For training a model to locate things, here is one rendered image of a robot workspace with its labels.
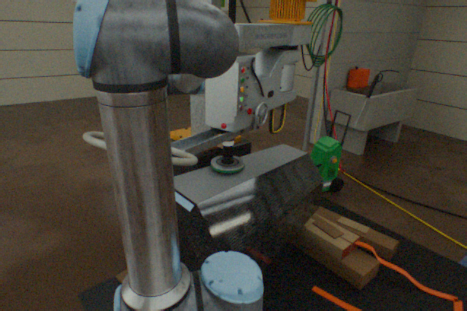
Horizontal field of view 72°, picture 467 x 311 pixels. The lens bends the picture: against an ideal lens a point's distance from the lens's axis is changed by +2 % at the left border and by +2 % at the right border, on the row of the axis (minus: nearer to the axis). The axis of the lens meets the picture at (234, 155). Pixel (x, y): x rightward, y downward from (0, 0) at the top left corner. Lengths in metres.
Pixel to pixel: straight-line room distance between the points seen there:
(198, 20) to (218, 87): 1.31
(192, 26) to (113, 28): 0.11
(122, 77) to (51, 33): 7.06
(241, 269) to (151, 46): 0.55
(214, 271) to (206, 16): 0.55
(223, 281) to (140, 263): 0.20
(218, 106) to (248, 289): 1.24
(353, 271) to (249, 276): 1.79
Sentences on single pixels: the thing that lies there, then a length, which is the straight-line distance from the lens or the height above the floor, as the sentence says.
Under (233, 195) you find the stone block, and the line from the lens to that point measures 1.84.
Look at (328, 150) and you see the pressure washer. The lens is 3.48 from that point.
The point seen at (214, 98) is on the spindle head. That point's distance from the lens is 1.84.
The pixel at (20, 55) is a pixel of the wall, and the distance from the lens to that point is 7.52.
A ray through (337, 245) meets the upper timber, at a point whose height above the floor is 0.24.
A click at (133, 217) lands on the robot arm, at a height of 1.41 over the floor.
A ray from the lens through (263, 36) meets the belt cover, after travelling 1.93.
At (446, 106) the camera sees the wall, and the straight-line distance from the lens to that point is 6.54.
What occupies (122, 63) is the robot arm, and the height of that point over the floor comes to 1.68.
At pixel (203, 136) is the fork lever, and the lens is 1.84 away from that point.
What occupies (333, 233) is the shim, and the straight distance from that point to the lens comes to 2.62.
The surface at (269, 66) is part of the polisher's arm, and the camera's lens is 2.14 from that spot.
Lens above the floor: 1.75
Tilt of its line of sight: 23 degrees down
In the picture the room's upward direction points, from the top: 2 degrees clockwise
